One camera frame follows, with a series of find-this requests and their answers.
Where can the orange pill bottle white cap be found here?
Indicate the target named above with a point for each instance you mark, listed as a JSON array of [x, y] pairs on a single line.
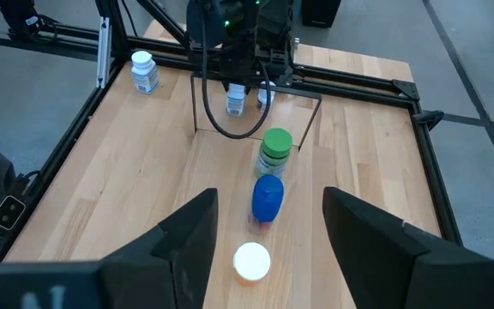
[[251, 259]]

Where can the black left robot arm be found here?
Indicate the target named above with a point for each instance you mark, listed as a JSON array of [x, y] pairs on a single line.
[[238, 21]]

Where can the green cap supplement bottle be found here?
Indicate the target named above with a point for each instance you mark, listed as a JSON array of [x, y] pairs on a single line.
[[275, 146]]

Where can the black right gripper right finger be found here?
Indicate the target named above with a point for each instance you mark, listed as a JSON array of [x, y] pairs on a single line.
[[367, 257]]

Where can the small black table camera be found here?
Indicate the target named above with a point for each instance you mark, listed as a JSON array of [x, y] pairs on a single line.
[[9, 212]]

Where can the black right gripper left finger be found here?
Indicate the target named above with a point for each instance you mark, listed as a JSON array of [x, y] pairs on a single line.
[[178, 266]]

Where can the black clamp bracket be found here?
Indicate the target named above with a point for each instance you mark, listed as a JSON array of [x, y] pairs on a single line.
[[429, 119]]

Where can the black speaker box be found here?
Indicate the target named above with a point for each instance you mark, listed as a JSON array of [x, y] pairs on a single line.
[[321, 13]]

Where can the white melatonin bottle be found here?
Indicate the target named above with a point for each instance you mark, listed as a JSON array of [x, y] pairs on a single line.
[[144, 73], [235, 103]]

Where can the black aluminium table frame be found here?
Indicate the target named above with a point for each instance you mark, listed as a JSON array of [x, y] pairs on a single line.
[[437, 180]]

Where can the silver aluminium post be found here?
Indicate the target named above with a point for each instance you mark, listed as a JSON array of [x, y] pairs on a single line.
[[104, 51]]

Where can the wooden shelf with black frame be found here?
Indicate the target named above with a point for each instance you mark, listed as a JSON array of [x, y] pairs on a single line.
[[230, 171]]

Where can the black device with sticker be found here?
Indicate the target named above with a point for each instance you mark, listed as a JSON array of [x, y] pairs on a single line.
[[17, 15]]

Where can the blue cap Tums bottle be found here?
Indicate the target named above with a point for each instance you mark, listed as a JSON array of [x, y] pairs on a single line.
[[267, 197]]

